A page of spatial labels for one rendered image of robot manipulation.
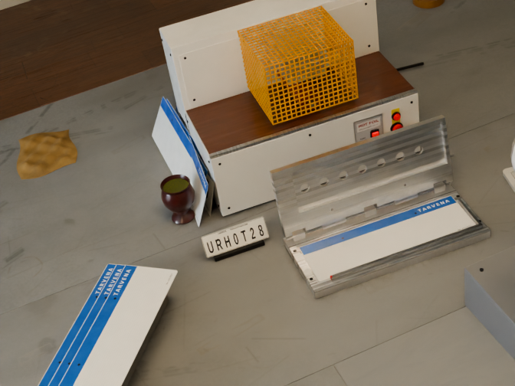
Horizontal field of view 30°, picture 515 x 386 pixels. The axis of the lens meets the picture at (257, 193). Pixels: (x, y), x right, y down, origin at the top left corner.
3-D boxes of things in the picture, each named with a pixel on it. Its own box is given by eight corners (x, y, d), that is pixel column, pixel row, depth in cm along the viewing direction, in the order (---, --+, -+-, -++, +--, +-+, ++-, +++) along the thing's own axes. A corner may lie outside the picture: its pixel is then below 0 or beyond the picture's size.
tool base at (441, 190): (315, 299, 216) (313, 287, 214) (283, 243, 232) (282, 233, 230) (490, 237, 224) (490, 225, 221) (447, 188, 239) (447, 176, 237)
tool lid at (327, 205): (271, 174, 219) (269, 171, 221) (287, 243, 228) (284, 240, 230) (445, 116, 227) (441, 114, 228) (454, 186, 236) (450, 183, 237)
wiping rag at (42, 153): (80, 166, 269) (78, 161, 268) (18, 182, 267) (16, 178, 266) (72, 124, 286) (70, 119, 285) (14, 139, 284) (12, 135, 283)
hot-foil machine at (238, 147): (222, 220, 242) (195, 94, 219) (180, 137, 273) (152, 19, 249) (490, 131, 255) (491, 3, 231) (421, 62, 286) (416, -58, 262)
